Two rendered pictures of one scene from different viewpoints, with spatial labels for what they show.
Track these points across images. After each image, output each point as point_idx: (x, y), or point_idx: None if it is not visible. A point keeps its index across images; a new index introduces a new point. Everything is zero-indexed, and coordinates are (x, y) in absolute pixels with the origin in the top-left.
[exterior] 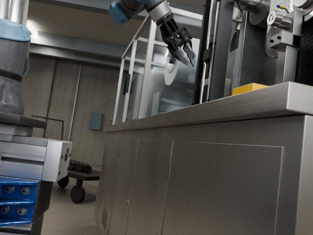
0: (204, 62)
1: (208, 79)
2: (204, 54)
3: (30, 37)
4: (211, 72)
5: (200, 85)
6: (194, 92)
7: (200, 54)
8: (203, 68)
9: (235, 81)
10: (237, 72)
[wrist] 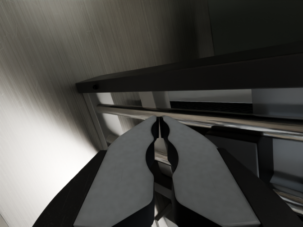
0: (208, 127)
1: (158, 161)
2: (234, 153)
3: None
4: (168, 193)
5: (143, 93)
6: (115, 88)
7: (246, 88)
8: (185, 123)
9: (218, 102)
10: (243, 101)
